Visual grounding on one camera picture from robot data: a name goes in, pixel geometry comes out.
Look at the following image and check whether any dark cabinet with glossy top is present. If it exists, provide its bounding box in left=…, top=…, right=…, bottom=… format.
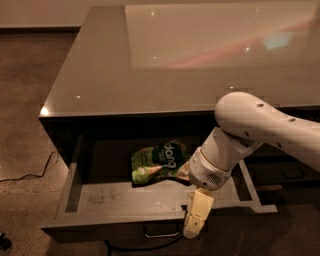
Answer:
left=37, top=2, right=320, bottom=188

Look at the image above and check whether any small black object on floor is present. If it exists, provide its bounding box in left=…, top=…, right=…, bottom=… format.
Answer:
left=0, top=232, right=12, bottom=251

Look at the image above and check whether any thin black floor cable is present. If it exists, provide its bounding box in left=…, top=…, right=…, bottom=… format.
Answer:
left=0, top=151, right=59, bottom=184

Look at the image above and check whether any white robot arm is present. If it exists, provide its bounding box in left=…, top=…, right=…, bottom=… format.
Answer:
left=183, top=92, right=320, bottom=239

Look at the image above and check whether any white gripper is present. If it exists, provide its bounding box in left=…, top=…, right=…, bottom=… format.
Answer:
left=177, top=147, right=231, bottom=239

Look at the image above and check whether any green snack bag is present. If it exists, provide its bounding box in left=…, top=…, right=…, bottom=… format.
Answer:
left=130, top=139, right=191, bottom=187

